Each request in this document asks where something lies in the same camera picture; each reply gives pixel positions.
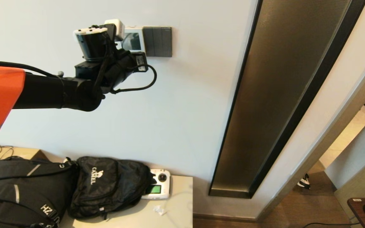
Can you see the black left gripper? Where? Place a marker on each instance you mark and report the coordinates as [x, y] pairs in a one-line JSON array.
[[122, 68]]

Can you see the black and orange left arm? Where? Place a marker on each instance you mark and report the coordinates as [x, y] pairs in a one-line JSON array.
[[43, 91]]

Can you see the white wall thermostat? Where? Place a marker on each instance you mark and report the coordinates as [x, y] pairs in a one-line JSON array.
[[138, 41]]

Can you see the black Camel backpack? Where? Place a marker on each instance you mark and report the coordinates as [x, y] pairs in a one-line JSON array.
[[106, 190]]

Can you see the white remote controller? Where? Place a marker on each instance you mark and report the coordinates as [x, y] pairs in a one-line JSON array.
[[162, 186]]

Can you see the light wooden desk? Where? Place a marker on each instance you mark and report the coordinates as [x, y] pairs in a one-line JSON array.
[[27, 153]]

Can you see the beige cabinet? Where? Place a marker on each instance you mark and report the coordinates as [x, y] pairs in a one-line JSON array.
[[179, 196]]

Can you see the crumpled clear plastic wrapper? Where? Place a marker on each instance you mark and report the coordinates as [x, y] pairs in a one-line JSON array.
[[160, 210]]

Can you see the black backpack with grey stripes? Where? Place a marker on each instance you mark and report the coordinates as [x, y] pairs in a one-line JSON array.
[[11, 190]]

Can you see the black and white shoe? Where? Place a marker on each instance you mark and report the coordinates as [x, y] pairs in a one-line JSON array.
[[304, 182]]

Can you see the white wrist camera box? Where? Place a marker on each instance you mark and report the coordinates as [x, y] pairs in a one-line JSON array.
[[116, 28]]

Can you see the grey wall light switch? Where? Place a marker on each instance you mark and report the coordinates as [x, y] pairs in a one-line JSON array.
[[158, 42]]

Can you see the grey door frame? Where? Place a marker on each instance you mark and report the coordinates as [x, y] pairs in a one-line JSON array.
[[328, 136]]

